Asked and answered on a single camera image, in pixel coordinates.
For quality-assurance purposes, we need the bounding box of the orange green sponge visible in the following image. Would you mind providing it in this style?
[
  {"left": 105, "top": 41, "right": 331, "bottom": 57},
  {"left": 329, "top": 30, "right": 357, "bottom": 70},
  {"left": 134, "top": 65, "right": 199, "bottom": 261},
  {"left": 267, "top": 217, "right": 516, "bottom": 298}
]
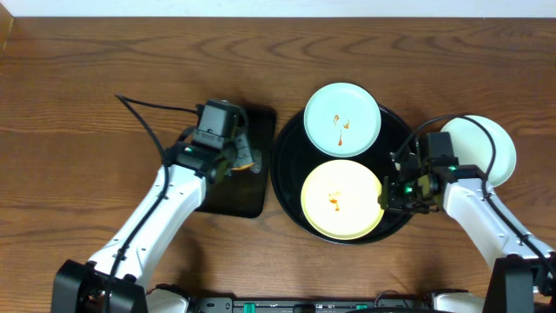
[{"left": 231, "top": 162, "right": 255, "bottom": 171}]

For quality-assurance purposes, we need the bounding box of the yellow plate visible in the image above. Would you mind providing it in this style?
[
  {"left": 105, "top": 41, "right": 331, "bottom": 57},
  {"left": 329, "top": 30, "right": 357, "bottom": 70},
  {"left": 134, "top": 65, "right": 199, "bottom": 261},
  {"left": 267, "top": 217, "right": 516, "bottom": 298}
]
[{"left": 301, "top": 160, "right": 385, "bottom": 241}]

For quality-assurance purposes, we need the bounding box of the green plate with smeared streaks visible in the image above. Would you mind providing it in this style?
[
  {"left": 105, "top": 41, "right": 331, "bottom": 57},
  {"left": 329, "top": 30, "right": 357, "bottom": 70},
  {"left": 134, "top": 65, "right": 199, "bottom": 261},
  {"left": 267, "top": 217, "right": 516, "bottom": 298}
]
[{"left": 441, "top": 115, "right": 517, "bottom": 187}]

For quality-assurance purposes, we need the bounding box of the green plate with three streaks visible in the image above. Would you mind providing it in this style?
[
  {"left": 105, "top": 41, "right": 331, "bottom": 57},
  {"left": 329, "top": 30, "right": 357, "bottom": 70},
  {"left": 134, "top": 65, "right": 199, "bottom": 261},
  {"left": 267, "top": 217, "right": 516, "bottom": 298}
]
[{"left": 303, "top": 83, "right": 381, "bottom": 158}]

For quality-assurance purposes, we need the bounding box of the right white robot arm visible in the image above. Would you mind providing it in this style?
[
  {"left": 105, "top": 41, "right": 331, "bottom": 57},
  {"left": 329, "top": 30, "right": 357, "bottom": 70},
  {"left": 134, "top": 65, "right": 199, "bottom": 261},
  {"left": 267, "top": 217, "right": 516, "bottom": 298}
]
[{"left": 378, "top": 154, "right": 555, "bottom": 312}]

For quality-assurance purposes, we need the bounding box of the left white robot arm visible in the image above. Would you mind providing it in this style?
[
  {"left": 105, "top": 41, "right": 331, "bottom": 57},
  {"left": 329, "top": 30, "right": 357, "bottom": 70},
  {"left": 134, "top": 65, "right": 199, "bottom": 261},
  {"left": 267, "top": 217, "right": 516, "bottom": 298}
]
[{"left": 50, "top": 130, "right": 253, "bottom": 312}]

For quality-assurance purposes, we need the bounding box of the rectangular black tray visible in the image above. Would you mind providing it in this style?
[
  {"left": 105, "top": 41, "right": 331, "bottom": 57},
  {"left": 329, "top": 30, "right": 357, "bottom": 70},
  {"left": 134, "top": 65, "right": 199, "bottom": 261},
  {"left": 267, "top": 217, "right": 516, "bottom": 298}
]
[{"left": 197, "top": 105, "right": 276, "bottom": 218}]

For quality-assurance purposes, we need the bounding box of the round black tray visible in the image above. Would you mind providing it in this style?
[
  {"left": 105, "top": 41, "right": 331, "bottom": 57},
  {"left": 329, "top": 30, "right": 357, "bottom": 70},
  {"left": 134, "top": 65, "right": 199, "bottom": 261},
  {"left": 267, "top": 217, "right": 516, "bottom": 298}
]
[{"left": 270, "top": 105, "right": 412, "bottom": 245}]

